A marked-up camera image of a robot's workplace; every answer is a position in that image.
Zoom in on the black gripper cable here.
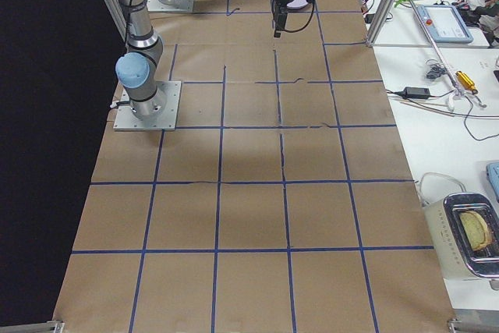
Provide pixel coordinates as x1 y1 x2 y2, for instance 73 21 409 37
281 0 317 33

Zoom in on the lavender round plate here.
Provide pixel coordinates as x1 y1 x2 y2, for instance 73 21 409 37
287 0 309 11

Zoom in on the long metal rod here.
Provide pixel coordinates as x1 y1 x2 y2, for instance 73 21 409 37
408 0 465 97

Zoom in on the black power adapter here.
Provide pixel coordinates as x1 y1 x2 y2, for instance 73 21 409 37
402 87 431 100

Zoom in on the blue teach pendant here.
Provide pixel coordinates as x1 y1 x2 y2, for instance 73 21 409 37
416 5 473 44

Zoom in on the white toaster with bread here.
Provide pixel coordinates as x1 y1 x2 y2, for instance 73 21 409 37
423 192 498 291

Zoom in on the yellow handled tool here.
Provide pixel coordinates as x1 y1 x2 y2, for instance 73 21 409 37
455 71 478 94

